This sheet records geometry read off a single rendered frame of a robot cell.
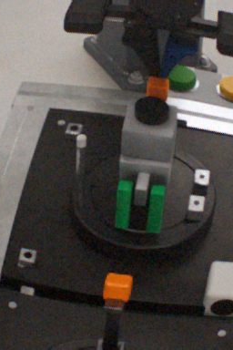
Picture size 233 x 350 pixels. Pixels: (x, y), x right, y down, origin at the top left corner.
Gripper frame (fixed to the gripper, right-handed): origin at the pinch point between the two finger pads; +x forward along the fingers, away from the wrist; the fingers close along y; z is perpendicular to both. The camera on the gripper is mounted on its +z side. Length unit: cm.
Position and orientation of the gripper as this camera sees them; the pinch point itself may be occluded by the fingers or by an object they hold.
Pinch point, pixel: (160, 56)
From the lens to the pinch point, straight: 83.6
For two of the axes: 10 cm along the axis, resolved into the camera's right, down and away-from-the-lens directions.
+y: -9.9, -1.5, 0.8
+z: 1.6, -7.1, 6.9
